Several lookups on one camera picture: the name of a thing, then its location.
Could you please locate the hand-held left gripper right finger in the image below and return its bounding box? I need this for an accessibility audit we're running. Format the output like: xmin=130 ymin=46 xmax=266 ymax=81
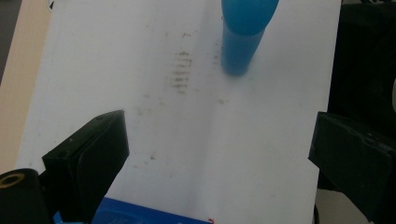
xmin=307 ymin=111 xmax=396 ymax=224

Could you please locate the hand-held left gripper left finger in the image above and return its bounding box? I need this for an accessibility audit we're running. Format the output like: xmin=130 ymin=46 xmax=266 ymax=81
xmin=41 ymin=109 xmax=131 ymax=224

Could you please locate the blue flat box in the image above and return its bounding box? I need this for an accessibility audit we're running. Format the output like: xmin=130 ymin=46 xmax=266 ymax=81
xmin=52 ymin=197 xmax=216 ymax=224

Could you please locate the white paper sheet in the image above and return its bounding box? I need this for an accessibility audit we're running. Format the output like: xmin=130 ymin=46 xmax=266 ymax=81
xmin=14 ymin=0 xmax=343 ymax=224

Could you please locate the blue plastic cup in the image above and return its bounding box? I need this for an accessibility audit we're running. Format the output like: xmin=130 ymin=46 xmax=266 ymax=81
xmin=219 ymin=0 xmax=280 ymax=77

